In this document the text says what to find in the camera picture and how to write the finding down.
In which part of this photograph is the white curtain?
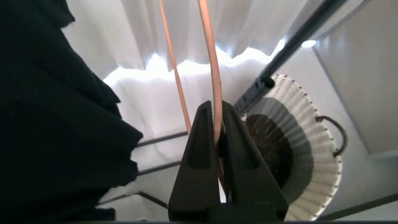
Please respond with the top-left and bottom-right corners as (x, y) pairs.
(62, 0), (312, 80)

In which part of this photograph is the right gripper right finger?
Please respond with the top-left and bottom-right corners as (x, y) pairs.
(219, 101), (289, 222)

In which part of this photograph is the black clothes rack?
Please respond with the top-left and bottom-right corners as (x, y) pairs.
(96, 0), (398, 222)

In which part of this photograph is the pink clothes hanger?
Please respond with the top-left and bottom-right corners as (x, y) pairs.
(158, 0), (226, 194)

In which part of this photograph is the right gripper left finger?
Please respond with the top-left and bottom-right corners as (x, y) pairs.
(168, 100), (221, 222)

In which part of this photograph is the white laundry basket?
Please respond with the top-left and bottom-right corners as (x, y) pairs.
(234, 73), (348, 222)

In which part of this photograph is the black garment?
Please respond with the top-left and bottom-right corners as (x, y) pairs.
(0, 0), (144, 222)

